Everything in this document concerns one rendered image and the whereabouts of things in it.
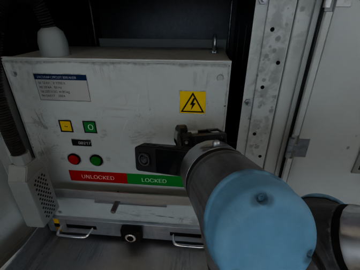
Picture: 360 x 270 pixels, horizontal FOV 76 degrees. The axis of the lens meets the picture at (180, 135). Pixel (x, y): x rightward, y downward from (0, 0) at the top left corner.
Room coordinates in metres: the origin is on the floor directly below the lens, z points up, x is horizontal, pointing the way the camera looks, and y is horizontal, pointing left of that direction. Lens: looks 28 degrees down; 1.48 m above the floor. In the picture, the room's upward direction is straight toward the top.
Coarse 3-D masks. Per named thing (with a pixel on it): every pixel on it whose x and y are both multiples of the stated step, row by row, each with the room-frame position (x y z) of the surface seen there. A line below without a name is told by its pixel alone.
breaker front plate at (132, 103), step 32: (32, 64) 0.51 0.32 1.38; (64, 64) 0.50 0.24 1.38; (96, 64) 0.49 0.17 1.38; (128, 64) 0.49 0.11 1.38; (160, 64) 0.48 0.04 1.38; (192, 64) 0.48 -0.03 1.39; (224, 64) 0.47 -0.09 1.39; (32, 96) 0.51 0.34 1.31; (96, 96) 0.50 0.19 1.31; (128, 96) 0.49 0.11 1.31; (160, 96) 0.48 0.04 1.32; (224, 96) 0.47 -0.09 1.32; (32, 128) 0.51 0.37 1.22; (96, 128) 0.50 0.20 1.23; (128, 128) 0.49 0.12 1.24; (160, 128) 0.48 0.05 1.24; (192, 128) 0.48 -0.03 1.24; (64, 160) 0.51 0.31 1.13; (128, 160) 0.49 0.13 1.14; (128, 192) 0.49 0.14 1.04; (160, 192) 0.48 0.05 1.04; (192, 224) 0.47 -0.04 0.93
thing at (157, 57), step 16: (80, 48) 0.68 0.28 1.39; (96, 48) 0.68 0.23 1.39; (112, 48) 0.68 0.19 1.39; (128, 48) 0.68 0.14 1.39; (144, 48) 0.68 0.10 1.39; (160, 48) 0.68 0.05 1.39; (176, 48) 0.68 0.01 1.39; (192, 48) 0.68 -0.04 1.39; (208, 48) 0.68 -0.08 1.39; (224, 128) 0.47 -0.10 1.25
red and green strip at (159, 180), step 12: (72, 180) 0.50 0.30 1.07; (84, 180) 0.50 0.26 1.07; (96, 180) 0.50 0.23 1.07; (108, 180) 0.50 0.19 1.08; (120, 180) 0.49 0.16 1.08; (132, 180) 0.49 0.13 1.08; (144, 180) 0.49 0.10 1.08; (156, 180) 0.48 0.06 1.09; (168, 180) 0.48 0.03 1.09; (180, 180) 0.48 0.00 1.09
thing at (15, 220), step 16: (0, 144) 0.52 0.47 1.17; (0, 160) 0.53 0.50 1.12; (0, 176) 0.51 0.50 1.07; (0, 192) 0.50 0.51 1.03; (0, 208) 0.48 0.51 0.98; (16, 208) 0.52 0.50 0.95; (0, 224) 0.46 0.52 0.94; (16, 224) 0.50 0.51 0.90; (0, 240) 0.45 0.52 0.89; (16, 240) 0.48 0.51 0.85; (0, 256) 0.43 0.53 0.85
